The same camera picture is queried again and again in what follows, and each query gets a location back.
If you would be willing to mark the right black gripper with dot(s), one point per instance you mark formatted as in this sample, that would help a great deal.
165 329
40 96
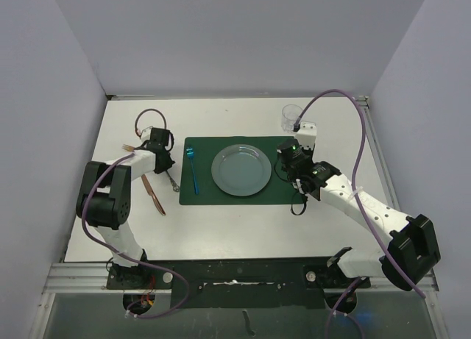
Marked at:
310 151

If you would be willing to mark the teal round plate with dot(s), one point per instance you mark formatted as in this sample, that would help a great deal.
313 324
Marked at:
241 170

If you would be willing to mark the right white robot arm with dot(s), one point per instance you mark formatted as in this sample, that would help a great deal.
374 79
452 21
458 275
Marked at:
408 246

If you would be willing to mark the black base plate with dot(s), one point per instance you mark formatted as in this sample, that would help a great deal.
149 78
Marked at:
309 282

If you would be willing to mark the clear plastic cup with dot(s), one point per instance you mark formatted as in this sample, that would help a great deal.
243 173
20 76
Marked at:
290 114

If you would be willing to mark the dark green placemat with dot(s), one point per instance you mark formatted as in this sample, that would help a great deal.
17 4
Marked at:
205 148

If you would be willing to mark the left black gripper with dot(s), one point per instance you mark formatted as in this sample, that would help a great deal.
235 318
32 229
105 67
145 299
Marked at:
168 165

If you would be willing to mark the blue plastic spoon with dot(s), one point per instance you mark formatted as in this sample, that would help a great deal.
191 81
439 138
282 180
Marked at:
189 151

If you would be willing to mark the gold iridescent spoon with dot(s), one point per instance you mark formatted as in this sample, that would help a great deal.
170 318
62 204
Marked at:
175 186

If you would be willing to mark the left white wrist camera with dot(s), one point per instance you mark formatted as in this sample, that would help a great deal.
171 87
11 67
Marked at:
146 133

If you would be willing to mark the gold fork green handle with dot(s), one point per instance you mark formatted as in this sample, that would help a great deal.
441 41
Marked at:
128 148

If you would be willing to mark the copper knife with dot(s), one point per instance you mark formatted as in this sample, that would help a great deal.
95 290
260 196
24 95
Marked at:
151 193

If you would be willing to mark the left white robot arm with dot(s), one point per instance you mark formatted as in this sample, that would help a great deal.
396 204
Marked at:
104 200

